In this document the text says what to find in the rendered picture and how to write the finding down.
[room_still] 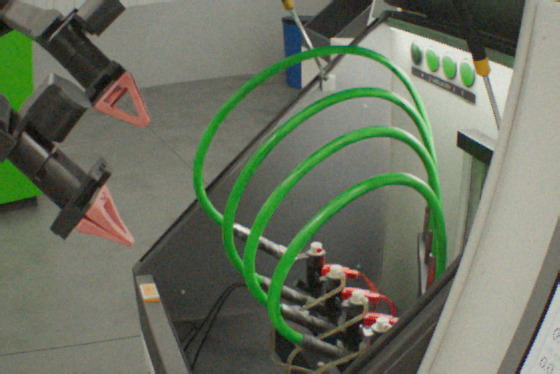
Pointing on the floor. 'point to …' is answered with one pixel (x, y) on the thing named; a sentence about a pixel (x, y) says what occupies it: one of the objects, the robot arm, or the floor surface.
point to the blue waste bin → (293, 48)
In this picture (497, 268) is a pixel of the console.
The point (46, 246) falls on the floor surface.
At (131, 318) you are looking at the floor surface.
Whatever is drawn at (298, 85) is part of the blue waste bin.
